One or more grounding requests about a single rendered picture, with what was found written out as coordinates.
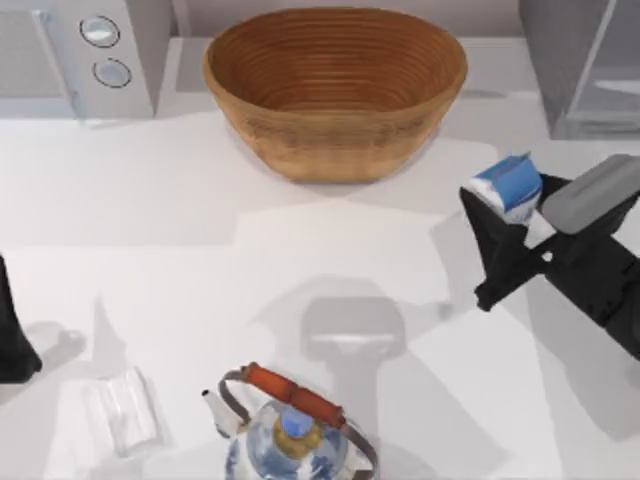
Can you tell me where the large round microwave knob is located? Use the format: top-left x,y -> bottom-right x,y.
78,14 -> 122,49

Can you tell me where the small round microwave knob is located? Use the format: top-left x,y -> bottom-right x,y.
91,56 -> 134,91

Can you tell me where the pale microwave oven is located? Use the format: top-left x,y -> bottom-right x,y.
0,0 -> 157,124

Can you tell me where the clear glass cup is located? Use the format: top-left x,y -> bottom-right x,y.
81,365 -> 162,457

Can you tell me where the blue and white kettle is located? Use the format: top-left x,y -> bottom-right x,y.
201,361 -> 379,480

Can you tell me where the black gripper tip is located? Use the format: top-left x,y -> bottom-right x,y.
0,253 -> 44,385

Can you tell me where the grey cabinet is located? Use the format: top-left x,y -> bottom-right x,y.
518,0 -> 640,142

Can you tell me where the brown woven basket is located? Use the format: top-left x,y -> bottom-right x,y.
202,7 -> 469,185

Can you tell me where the blue and white carton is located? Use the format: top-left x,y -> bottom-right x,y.
461,151 -> 557,237

